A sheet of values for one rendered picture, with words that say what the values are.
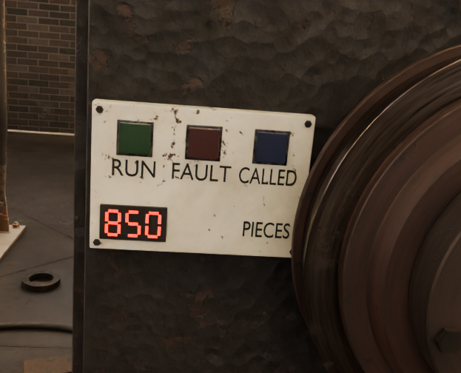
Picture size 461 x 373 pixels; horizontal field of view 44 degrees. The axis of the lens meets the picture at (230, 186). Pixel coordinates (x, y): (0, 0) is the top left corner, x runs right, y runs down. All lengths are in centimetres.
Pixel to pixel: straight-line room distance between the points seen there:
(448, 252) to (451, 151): 10
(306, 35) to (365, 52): 7
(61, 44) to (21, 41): 43
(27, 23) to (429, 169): 643
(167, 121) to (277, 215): 18
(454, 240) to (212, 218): 30
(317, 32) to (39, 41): 621
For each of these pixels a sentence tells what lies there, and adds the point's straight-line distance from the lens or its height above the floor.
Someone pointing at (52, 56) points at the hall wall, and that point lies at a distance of 681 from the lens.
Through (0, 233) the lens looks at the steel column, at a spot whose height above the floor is 3.
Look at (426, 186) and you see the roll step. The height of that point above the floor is 121.
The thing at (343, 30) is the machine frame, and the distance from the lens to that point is 71.
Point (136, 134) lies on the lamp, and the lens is 67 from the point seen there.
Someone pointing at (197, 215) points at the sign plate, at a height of 111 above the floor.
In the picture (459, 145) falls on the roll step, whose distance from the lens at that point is 57.
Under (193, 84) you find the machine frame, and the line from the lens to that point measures 69.
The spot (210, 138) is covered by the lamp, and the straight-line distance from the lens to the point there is 67.
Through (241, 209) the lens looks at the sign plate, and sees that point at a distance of 70.
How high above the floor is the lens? 133
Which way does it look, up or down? 15 degrees down
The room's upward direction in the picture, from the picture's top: 5 degrees clockwise
